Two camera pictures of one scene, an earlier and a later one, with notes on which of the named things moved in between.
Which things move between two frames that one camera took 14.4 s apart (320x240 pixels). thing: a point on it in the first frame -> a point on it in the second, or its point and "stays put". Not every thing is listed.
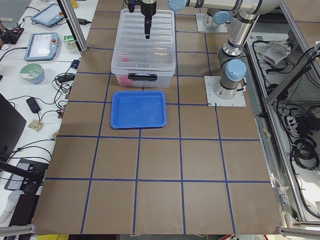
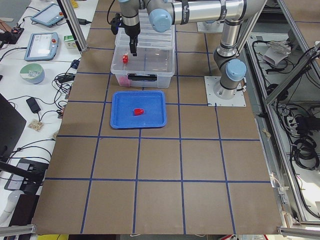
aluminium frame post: x=74 y=23 stays put
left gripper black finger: x=148 y=20 -> x=133 y=42
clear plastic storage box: x=138 y=62 stays put
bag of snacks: x=36 y=125 stays put
